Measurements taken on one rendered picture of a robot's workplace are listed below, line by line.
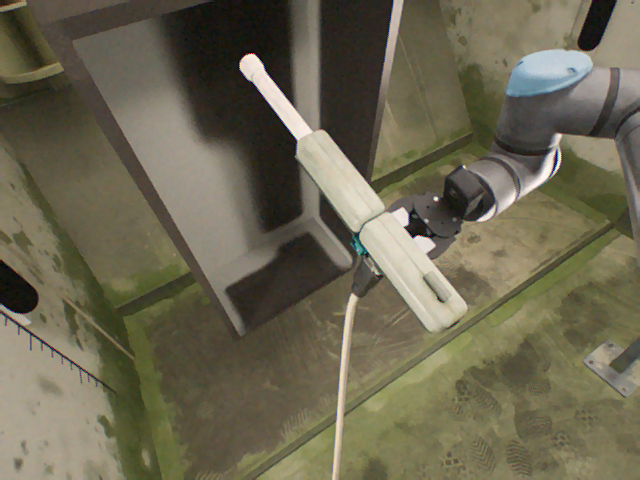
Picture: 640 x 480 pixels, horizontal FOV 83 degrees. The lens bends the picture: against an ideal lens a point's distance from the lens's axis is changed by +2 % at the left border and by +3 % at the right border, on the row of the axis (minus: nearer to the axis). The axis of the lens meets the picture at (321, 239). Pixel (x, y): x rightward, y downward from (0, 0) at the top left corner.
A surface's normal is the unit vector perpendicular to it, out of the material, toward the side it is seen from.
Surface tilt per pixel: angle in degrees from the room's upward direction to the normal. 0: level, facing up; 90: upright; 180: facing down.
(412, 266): 21
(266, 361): 0
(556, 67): 5
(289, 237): 12
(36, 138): 57
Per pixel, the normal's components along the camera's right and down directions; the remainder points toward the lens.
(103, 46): 0.56, 0.69
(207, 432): -0.11, -0.68
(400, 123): 0.37, 0.12
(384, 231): 0.10, -0.43
